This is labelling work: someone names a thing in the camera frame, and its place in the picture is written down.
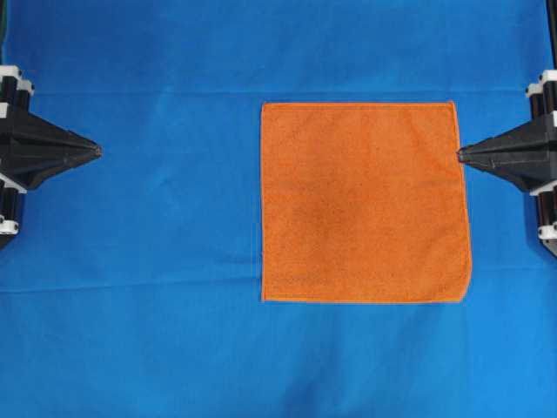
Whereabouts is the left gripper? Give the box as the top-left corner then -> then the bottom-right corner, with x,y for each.
1,65 -> 102,249

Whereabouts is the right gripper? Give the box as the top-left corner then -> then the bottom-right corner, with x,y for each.
458,70 -> 556,256

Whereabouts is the orange towel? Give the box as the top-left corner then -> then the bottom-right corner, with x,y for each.
260,101 -> 472,304

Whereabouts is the blue table cloth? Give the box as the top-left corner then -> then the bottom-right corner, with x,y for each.
1,1 -> 556,417

